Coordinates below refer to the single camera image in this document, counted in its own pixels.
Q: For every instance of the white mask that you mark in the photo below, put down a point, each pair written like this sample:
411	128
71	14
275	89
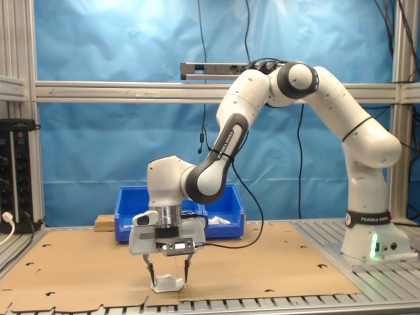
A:
165	283

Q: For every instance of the black socket tower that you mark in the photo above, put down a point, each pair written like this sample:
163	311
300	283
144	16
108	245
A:
23	180

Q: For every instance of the aluminium upright post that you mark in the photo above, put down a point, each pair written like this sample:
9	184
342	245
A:
402	65
19	49

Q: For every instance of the blue bin with white packs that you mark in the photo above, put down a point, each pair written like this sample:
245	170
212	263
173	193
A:
229	229

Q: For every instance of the OSB wood board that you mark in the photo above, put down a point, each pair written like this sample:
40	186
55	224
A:
104	223

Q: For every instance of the blue bin with surgical masks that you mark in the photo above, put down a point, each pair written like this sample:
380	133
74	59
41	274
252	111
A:
201	208

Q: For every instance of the long aluminium frame beam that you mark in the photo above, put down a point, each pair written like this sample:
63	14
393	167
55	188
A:
98	92

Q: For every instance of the white printed flat packet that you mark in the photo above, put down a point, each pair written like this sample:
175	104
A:
218	220

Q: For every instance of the brown cardboard sheet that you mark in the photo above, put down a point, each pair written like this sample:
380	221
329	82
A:
82	272

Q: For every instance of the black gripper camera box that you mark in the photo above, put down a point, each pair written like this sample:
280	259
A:
177	246

